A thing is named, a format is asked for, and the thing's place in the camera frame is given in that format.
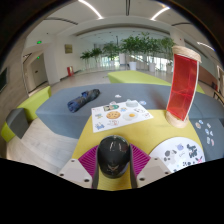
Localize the white rectangular printed mat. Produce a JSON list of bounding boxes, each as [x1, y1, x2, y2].
[[90, 99, 155, 134]]

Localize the ceiling light strips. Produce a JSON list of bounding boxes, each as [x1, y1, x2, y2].
[[77, 0, 214, 53]]

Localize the red panel wooden tower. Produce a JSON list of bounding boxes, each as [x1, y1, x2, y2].
[[165, 45, 203, 129]]

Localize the grey door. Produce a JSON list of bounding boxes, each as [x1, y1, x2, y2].
[[31, 58, 49, 88]]

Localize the white round printed mouse pad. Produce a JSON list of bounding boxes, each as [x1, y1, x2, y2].
[[148, 136, 206, 174]]

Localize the lime green bench seat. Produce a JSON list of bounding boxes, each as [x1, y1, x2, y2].
[[107, 69, 173, 87], [0, 85, 52, 143], [195, 83, 206, 95]]

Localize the small grey seat block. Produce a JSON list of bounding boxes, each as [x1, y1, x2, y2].
[[5, 107, 30, 140]]

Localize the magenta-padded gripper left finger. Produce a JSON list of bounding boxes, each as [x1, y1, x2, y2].
[[57, 144, 101, 190]]

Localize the potted green plants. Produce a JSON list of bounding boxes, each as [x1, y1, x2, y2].
[[79, 32, 177, 73]]

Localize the large grey bench seat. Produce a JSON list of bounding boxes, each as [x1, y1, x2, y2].
[[35, 83, 178, 140]]

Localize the black computer mouse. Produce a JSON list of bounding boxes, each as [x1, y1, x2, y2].
[[97, 134, 132, 179]]

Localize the black frame chair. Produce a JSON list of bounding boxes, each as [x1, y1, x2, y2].
[[212, 65, 224, 105]]

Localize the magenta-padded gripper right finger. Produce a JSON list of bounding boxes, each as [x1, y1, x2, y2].
[[128, 143, 173, 190]]

